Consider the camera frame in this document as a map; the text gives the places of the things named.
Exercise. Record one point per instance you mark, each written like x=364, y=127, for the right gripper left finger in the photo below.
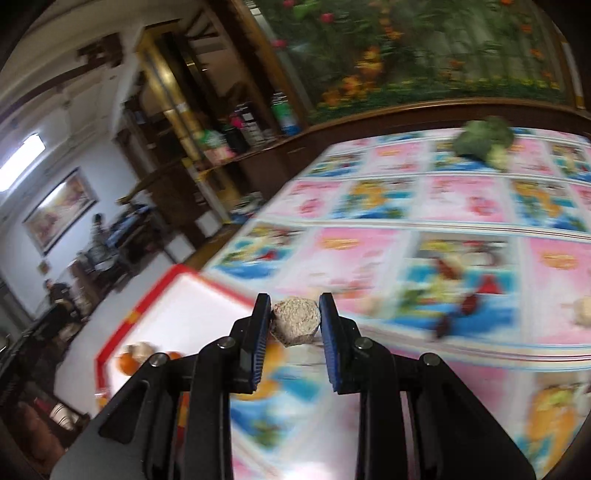
x=232, y=364

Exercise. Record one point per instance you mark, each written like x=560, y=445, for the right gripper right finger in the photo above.
x=359, y=365

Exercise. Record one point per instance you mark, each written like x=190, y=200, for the beige fruit piece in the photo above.
x=370, y=306

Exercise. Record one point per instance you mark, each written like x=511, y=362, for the beige walnut piece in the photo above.
x=294, y=321

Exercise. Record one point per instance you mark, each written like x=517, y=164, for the white ridged fruit piece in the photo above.
x=141, y=351

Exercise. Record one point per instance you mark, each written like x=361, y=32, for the dark red date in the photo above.
x=469, y=305

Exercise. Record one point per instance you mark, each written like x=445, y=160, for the beige round piece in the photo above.
x=582, y=311

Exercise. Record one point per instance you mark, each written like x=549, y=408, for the red white tray box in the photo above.
x=181, y=313

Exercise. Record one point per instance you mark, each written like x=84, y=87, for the colourful fruit pattern tablecloth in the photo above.
x=371, y=216

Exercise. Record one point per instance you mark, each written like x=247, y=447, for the seated person grey shirt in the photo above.
x=102, y=256

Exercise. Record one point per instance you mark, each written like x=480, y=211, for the seated person dark jacket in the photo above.
x=59, y=293

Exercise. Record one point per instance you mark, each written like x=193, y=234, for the black thermos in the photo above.
x=250, y=127

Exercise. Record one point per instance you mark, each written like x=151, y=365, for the framed painting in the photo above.
x=59, y=210

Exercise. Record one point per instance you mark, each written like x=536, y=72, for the green white bottle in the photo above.
x=284, y=114

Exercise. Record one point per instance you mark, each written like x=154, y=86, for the green broccoli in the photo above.
x=487, y=141

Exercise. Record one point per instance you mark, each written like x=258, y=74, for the ceiling light panel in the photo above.
x=20, y=161

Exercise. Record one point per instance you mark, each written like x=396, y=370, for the flower garden wall panel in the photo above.
x=347, y=57

